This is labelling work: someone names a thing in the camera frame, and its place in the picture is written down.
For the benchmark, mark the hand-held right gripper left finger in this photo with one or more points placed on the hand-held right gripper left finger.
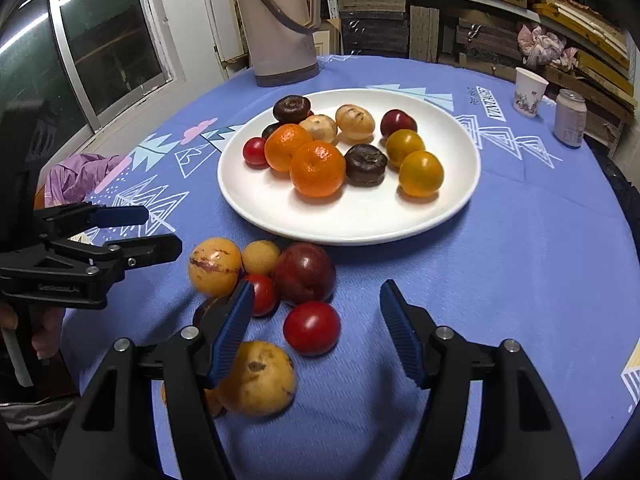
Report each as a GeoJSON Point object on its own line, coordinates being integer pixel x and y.
{"type": "Point", "coordinates": [232, 332]}

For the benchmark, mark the greenish yellow cherry tomato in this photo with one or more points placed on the greenish yellow cherry tomato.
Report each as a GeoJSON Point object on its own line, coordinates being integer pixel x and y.
{"type": "Point", "coordinates": [404, 146]}

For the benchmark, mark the dark purple fruit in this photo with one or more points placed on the dark purple fruit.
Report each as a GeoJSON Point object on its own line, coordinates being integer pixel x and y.
{"type": "Point", "coordinates": [205, 310]}
{"type": "Point", "coordinates": [366, 164]}
{"type": "Point", "coordinates": [291, 109]}
{"type": "Point", "coordinates": [271, 130]}

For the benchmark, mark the person's dark jacket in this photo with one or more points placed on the person's dark jacket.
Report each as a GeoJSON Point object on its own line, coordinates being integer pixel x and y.
{"type": "Point", "coordinates": [30, 435]}

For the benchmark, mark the pink crumpled cloth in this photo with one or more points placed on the pink crumpled cloth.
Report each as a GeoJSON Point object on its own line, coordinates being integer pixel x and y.
{"type": "Point", "coordinates": [545, 45]}

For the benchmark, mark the sliding glass window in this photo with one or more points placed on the sliding glass window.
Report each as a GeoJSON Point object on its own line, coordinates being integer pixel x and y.
{"type": "Point", "coordinates": [100, 35]}

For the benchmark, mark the beige thermos jug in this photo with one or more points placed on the beige thermos jug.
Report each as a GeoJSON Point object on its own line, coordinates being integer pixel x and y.
{"type": "Point", "coordinates": [280, 25]}

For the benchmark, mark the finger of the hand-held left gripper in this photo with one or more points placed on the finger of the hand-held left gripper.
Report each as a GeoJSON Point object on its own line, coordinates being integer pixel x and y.
{"type": "Point", "coordinates": [150, 250]}
{"type": "Point", "coordinates": [120, 216]}

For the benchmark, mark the blue printed tablecloth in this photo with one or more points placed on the blue printed tablecloth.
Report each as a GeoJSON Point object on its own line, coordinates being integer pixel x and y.
{"type": "Point", "coordinates": [525, 260]}

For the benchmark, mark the grey drink can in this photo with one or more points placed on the grey drink can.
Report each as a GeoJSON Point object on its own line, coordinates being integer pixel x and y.
{"type": "Point", "coordinates": [570, 120]}

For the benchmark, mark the white oval plate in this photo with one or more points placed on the white oval plate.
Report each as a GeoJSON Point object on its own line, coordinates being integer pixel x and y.
{"type": "Point", "coordinates": [360, 215]}

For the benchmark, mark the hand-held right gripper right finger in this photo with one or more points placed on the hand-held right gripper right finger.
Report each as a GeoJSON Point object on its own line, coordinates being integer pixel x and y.
{"type": "Point", "coordinates": [400, 335]}

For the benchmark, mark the lilac cloth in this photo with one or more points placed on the lilac cloth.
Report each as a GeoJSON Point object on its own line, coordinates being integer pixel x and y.
{"type": "Point", "coordinates": [85, 177]}

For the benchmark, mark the person's left hand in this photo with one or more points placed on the person's left hand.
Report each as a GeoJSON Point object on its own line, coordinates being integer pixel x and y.
{"type": "Point", "coordinates": [47, 330]}

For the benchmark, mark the patterned paper cup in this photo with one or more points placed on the patterned paper cup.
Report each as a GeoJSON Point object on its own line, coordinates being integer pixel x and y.
{"type": "Point", "coordinates": [530, 92]}

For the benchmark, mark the small yellow pepino melon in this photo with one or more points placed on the small yellow pepino melon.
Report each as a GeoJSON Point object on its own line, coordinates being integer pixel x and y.
{"type": "Point", "coordinates": [260, 256]}

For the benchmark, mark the large speckled pepino melon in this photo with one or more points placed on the large speckled pepino melon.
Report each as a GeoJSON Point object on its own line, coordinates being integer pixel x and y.
{"type": "Point", "coordinates": [215, 266]}

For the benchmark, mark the small orange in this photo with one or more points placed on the small orange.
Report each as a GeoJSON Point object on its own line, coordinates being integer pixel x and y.
{"type": "Point", "coordinates": [285, 147]}

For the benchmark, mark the framed wooden panel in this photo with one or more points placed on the framed wooden panel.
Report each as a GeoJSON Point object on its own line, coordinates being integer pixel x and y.
{"type": "Point", "coordinates": [327, 37]}

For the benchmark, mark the large orange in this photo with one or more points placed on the large orange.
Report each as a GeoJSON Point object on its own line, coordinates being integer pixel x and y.
{"type": "Point", "coordinates": [317, 168]}

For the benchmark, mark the dark red plum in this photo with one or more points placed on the dark red plum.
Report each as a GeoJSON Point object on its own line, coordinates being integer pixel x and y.
{"type": "Point", "coordinates": [303, 272]}
{"type": "Point", "coordinates": [398, 121]}

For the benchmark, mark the brown striped pepino melon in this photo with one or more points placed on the brown striped pepino melon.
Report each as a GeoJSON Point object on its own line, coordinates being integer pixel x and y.
{"type": "Point", "coordinates": [355, 121]}

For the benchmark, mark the large yellow pepino melon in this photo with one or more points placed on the large yellow pepino melon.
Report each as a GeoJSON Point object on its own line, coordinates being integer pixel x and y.
{"type": "Point", "coordinates": [260, 380]}

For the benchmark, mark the red cherry tomato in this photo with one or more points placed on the red cherry tomato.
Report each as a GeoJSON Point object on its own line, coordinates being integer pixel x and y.
{"type": "Point", "coordinates": [265, 294]}
{"type": "Point", "coordinates": [255, 151]}
{"type": "Point", "coordinates": [312, 328]}

